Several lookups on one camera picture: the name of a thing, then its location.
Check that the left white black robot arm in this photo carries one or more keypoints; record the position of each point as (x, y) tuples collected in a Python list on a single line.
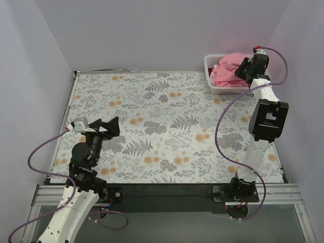
[(83, 188)]

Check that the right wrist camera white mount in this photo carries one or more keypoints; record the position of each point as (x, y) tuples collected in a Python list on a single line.
[(258, 50)]

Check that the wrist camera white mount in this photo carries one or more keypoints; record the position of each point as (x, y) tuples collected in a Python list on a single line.
[(79, 125), (258, 50)]

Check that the aluminium frame rail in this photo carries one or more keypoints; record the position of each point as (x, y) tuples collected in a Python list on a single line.
[(171, 197)]

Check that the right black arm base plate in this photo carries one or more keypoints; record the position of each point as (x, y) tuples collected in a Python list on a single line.
[(223, 194)]

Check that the floral table mat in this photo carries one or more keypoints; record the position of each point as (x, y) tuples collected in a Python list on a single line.
[(172, 128)]

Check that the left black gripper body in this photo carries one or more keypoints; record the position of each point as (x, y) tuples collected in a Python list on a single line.
[(102, 130)]

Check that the white plastic laundry basket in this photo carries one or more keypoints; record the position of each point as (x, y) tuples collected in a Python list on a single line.
[(209, 62)]

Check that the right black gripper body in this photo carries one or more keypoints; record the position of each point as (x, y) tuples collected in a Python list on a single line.
[(246, 69)]

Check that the dark red garment in basket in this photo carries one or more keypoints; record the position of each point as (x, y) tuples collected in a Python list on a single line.
[(210, 71)]

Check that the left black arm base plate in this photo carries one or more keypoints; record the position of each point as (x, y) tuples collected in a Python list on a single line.
[(111, 195)]

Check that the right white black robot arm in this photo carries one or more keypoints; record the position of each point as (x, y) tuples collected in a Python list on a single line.
[(266, 124)]

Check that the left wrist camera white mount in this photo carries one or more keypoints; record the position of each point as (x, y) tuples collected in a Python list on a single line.
[(79, 125)]

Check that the pink t shirt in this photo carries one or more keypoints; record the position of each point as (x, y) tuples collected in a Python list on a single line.
[(223, 73)]

